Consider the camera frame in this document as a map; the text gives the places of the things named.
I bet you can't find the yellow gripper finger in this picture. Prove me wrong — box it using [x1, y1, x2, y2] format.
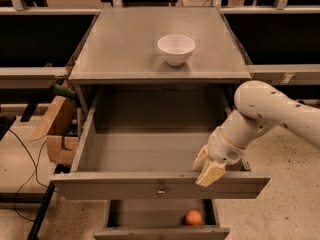
[192, 145, 208, 172]
[196, 160, 226, 187]

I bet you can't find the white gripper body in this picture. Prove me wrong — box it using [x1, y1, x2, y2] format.
[207, 127, 246, 165]

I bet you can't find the grey top drawer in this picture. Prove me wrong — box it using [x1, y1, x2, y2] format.
[52, 86, 270, 200]

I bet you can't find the grey drawer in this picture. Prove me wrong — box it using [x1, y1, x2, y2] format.
[52, 86, 270, 200]
[93, 199, 230, 240]

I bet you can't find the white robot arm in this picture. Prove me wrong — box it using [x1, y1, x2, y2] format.
[193, 80, 320, 187]

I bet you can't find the grey metal drawer cabinet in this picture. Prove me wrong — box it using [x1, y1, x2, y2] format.
[70, 7, 250, 131]

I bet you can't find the grey bottom drawer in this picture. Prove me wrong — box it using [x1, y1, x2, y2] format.
[93, 199, 230, 240]

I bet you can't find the orange ball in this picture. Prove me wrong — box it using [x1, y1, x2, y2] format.
[185, 210, 202, 226]

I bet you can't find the white ceramic bowl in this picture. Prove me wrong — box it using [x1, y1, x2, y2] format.
[157, 34, 196, 66]

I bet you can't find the brown cardboard box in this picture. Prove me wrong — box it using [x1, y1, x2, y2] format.
[29, 80, 79, 165]

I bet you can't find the black stand leg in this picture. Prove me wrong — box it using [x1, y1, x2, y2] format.
[27, 182, 55, 240]

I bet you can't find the green-handled grabber stick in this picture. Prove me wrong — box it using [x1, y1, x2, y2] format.
[49, 83, 84, 142]

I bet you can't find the black floor cable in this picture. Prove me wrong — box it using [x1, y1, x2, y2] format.
[6, 128, 61, 222]

